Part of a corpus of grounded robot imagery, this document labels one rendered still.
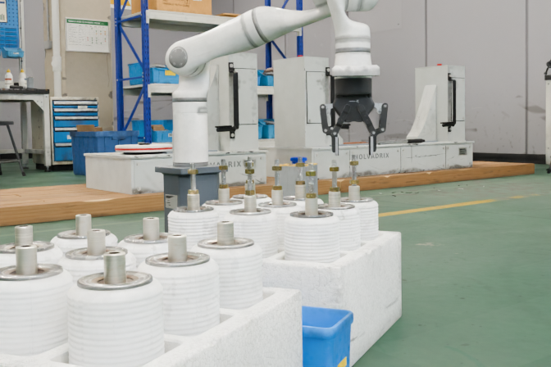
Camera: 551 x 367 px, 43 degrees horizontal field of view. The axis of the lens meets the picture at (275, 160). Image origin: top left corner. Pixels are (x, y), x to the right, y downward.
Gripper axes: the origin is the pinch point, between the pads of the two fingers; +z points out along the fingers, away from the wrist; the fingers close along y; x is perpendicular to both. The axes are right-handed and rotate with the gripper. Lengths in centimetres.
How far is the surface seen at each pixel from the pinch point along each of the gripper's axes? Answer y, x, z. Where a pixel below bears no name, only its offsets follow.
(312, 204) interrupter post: 9.2, 22.7, 8.5
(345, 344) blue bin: 5.1, 38.6, 27.8
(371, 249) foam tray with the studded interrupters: -1.7, 15.2, 17.8
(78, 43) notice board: 235, -602, -94
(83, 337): 33, 76, 15
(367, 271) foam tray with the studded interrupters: -0.6, 18.0, 21.3
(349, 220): 2.3, 14.9, 12.5
